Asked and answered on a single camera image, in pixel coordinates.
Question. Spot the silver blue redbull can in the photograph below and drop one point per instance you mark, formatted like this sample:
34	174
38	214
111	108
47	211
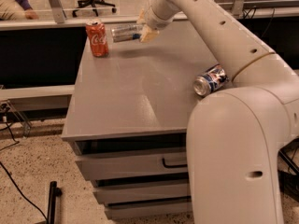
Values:
126	32

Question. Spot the seated person in background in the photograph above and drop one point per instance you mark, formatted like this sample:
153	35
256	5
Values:
12	10

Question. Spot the grey drawer cabinet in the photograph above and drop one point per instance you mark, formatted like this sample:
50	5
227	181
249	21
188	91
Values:
127	121

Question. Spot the metal wire rack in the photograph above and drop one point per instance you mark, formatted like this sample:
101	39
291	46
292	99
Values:
9	112

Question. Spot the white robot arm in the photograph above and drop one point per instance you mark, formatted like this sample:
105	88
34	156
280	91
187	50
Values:
234	135

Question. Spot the red coke can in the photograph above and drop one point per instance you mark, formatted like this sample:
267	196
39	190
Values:
96	32

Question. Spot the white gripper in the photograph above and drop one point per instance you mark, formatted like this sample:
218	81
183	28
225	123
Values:
151	20

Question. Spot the black stand leg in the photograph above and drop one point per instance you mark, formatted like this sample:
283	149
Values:
54	193

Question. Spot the black office chair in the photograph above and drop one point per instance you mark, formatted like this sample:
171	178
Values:
93	4

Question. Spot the blue pepsi can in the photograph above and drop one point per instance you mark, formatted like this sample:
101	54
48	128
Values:
213	79

